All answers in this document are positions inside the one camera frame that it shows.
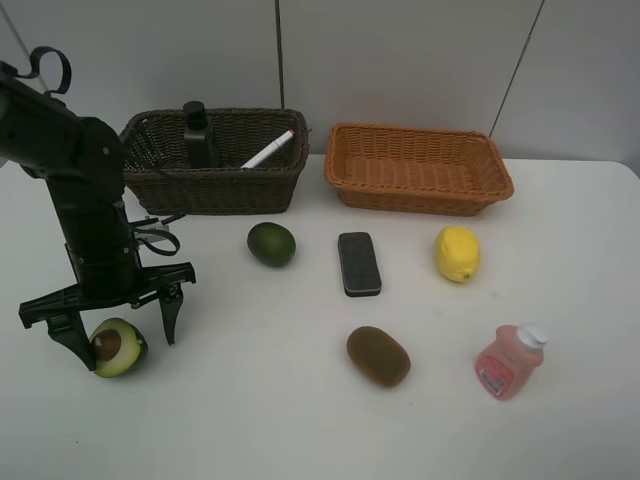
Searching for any whole green avocado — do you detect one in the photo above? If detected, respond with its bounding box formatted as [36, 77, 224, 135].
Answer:
[247, 222, 296, 268]

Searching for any pink bottle with white cap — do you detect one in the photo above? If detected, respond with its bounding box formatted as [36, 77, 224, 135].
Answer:
[474, 324, 548, 401]

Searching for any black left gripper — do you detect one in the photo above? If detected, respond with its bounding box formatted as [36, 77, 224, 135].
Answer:
[19, 246, 196, 371]

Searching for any brown kiwi fruit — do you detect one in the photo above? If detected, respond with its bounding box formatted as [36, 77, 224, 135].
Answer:
[346, 326, 411, 388]

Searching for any halved avocado with pit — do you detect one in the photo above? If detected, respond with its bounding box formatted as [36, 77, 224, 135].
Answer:
[90, 318, 148, 378]

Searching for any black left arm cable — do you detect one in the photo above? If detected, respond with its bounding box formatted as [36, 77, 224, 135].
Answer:
[0, 45, 182, 257]

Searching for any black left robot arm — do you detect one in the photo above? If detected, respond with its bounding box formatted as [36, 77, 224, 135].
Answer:
[1, 63, 196, 371]

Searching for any orange wicker basket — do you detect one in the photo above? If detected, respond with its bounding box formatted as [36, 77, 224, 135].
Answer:
[324, 123, 514, 216]

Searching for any dark green pump bottle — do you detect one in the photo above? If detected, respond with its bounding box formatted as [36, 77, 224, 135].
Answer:
[183, 101, 220, 168]

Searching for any white marker with pink caps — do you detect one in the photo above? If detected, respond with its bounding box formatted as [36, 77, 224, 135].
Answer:
[241, 130, 295, 170]

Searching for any black whiteboard eraser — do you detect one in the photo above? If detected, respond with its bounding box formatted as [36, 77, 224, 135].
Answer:
[337, 232, 382, 298]

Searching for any dark brown wicker basket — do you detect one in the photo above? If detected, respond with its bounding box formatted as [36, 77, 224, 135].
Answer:
[120, 108, 309, 216]

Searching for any yellow lemon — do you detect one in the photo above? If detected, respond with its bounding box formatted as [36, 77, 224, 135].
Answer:
[434, 226, 481, 283]

